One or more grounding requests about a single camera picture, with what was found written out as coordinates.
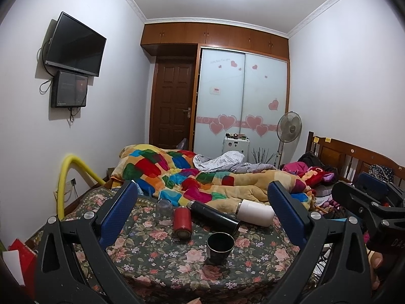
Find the grey striped cloth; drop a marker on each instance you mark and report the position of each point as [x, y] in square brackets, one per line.
[221, 161]

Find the red plush pillow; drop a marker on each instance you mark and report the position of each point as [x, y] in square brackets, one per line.
[318, 175]

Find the dark dried branches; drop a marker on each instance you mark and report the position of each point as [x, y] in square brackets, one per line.
[262, 156]

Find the white thermos cup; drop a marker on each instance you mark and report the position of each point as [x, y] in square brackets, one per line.
[256, 213]

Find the floral bedsheet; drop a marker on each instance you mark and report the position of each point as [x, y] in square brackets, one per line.
[152, 259]

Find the pink clothing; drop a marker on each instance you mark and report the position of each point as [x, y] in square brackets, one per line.
[296, 167]

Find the brown wooden door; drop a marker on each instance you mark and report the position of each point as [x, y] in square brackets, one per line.
[172, 101]

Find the colourful patchwork blanket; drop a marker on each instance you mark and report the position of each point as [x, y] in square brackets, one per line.
[148, 164]

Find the white appliance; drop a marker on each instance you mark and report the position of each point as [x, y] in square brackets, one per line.
[235, 148]

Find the dark patterned bag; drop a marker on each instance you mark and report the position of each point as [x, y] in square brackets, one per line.
[381, 171]

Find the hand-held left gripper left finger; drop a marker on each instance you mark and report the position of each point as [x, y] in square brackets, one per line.
[116, 210]

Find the glass-door wardrobe with heart stickers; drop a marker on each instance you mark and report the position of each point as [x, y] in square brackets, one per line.
[221, 95]

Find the black cup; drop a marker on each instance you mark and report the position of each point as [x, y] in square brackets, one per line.
[220, 250]

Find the white paper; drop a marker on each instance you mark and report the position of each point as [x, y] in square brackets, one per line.
[14, 267]

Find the clear glass cup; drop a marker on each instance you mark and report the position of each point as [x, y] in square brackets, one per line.
[164, 211]

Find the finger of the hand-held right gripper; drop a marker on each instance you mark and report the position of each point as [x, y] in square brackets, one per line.
[376, 186]
[354, 201]

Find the black clothing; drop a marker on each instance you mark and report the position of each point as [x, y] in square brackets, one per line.
[311, 159]

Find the wooden overhead cabinet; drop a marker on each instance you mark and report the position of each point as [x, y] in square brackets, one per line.
[215, 34]

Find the red bag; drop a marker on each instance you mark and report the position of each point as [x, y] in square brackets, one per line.
[27, 256]

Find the wall-mounted black television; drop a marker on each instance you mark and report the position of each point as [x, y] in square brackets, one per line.
[76, 44]

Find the black thermos bottle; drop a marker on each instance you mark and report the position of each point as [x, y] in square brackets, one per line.
[215, 217]

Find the standing fan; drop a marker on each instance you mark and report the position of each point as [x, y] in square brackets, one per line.
[288, 126]

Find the black wall box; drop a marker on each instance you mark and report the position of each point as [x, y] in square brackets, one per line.
[68, 90]

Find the person's right hand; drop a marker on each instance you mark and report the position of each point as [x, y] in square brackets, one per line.
[376, 263]

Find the red cup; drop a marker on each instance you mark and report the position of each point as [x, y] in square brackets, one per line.
[182, 223]

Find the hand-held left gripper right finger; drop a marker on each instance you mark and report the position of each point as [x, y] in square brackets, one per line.
[284, 215]

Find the wooden headboard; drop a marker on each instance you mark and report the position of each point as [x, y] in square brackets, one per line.
[332, 153]

